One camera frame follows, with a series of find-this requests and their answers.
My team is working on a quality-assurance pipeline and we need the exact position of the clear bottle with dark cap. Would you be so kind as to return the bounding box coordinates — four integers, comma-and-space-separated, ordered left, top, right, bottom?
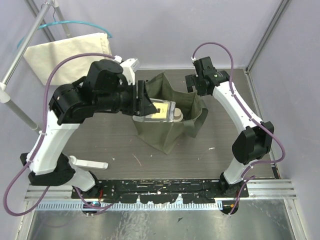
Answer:
132, 98, 176, 123

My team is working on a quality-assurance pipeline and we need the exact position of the olive green canvas bag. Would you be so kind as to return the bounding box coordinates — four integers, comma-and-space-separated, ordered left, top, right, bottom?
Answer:
132, 72, 209, 155

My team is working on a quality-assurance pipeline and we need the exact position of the cream bottle with beige cap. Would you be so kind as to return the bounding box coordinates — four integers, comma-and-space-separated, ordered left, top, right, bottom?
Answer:
173, 107, 184, 123

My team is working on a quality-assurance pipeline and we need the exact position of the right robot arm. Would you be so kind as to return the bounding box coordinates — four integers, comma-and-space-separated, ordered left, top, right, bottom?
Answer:
185, 56, 274, 197

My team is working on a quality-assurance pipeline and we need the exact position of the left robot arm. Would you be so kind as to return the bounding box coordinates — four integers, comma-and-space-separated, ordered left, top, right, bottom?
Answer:
20, 58, 157, 198

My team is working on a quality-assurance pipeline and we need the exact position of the cream canvas cloth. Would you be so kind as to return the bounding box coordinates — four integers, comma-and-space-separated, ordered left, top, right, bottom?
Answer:
23, 32, 112, 86

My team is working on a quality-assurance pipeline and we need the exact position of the teal clothes hanger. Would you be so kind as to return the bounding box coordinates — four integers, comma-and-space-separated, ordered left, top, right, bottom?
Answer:
17, 21, 113, 50

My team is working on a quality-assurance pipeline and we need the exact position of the white metal clothes rack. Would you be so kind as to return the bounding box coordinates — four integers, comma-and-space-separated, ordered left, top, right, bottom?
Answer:
0, 0, 110, 171

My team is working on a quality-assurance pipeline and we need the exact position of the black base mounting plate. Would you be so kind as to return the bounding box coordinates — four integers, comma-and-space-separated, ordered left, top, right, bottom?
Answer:
81, 179, 243, 205

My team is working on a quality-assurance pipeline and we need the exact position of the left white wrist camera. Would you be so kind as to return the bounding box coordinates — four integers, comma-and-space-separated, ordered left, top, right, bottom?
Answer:
113, 55, 140, 85

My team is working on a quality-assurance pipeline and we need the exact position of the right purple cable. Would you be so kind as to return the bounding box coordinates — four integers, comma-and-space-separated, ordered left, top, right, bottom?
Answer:
191, 42, 286, 216

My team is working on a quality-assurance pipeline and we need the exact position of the purple cable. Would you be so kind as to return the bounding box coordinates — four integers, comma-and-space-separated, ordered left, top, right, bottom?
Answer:
191, 42, 286, 216
3, 52, 121, 216

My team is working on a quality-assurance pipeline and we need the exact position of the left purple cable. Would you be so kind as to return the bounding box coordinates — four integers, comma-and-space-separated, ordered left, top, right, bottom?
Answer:
3, 52, 121, 216

